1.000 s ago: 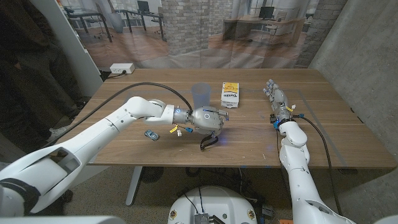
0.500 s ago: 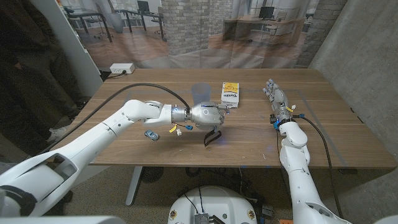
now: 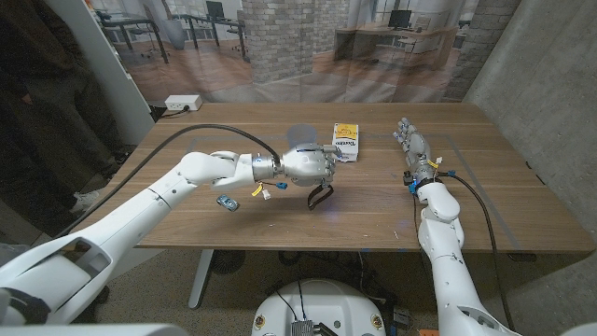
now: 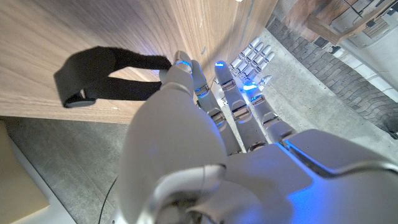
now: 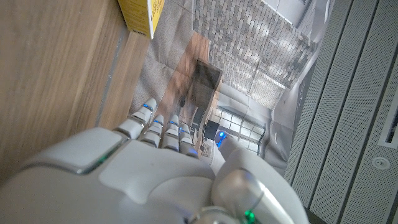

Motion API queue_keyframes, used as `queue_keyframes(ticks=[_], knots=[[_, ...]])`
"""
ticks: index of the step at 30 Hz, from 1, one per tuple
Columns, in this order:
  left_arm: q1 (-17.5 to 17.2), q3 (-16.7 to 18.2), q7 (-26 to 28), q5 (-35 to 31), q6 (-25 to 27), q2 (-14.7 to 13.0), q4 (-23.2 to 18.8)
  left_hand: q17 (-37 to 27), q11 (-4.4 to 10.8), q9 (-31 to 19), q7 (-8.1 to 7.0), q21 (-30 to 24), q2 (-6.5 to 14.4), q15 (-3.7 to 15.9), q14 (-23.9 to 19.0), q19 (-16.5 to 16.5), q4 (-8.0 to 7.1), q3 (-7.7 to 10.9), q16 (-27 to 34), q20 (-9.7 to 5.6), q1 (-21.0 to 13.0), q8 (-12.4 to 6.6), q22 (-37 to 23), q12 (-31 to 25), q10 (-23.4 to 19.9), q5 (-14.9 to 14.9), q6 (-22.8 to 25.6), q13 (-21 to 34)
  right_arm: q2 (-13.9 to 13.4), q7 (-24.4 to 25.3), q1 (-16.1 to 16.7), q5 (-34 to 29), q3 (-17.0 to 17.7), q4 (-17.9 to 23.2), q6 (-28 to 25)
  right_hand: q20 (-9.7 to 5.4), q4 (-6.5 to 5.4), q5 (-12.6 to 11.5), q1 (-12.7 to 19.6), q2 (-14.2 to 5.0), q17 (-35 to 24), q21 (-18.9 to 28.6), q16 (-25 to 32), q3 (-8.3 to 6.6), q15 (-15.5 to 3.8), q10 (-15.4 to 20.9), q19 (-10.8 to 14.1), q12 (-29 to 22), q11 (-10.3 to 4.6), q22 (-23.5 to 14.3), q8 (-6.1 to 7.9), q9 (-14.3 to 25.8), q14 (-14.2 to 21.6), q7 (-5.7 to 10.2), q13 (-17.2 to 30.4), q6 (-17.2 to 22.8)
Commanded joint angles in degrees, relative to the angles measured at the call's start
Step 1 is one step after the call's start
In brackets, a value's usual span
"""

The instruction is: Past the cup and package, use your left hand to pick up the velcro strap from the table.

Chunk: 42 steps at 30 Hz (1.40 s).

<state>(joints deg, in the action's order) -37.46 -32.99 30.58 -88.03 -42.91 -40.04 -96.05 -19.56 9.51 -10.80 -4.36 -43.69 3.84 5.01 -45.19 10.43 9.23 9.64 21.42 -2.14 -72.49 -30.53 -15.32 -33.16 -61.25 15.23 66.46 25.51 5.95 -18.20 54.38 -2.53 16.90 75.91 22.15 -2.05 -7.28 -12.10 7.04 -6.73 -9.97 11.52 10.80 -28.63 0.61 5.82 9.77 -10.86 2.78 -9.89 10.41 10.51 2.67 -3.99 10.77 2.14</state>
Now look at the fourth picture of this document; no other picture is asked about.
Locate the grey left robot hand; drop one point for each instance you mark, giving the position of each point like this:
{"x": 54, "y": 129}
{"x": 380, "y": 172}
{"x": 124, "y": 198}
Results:
{"x": 248, "y": 186}

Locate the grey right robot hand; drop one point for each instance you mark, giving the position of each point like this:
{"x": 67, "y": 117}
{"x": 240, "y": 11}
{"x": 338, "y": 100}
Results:
{"x": 252, "y": 60}

